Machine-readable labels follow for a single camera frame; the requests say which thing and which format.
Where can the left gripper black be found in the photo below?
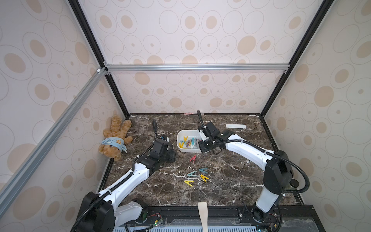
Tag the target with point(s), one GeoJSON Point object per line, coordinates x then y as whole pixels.
{"type": "Point", "coordinates": [172, 153]}

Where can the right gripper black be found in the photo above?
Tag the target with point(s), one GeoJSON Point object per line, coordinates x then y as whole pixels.
{"type": "Point", "coordinates": [205, 142]}

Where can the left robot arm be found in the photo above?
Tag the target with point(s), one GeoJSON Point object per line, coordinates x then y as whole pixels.
{"type": "Point", "coordinates": [102, 212]}

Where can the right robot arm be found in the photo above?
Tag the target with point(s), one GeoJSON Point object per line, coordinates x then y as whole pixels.
{"type": "Point", "coordinates": [281, 175]}

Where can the white plastic storage box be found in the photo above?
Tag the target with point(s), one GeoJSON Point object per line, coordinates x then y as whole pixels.
{"type": "Point", "coordinates": [191, 134]}

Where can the red clothespin near box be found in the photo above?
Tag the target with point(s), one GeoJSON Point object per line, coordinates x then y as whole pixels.
{"type": "Point", "coordinates": [193, 159]}

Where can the white paper label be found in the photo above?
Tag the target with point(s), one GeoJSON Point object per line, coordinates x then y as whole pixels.
{"type": "Point", "coordinates": [236, 126]}

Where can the dark teal clothespin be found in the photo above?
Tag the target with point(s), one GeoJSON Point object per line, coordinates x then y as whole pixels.
{"type": "Point", "coordinates": [203, 170]}

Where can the mint green clothespin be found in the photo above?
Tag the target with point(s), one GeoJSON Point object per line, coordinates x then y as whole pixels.
{"type": "Point", "coordinates": [192, 174]}

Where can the brown teddy bear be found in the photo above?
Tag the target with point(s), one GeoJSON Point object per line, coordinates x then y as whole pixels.
{"type": "Point", "coordinates": [115, 138]}

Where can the black round knob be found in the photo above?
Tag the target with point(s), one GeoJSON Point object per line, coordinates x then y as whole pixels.
{"type": "Point", "coordinates": [294, 183]}

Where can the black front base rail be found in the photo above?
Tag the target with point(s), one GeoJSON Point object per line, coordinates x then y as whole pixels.
{"type": "Point", "coordinates": [301, 218]}

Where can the horizontal aluminium rail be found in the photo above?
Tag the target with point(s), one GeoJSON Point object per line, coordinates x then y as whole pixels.
{"type": "Point", "coordinates": [199, 67]}

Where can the diagonal aluminium rail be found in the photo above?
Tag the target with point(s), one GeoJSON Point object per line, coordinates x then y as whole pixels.
{"type": "Point", "coordinates": [30, 165]}

